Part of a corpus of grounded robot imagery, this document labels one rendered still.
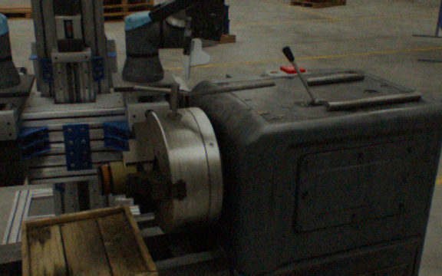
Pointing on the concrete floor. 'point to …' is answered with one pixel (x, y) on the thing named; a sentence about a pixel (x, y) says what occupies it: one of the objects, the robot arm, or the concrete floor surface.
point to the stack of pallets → (120, 8)
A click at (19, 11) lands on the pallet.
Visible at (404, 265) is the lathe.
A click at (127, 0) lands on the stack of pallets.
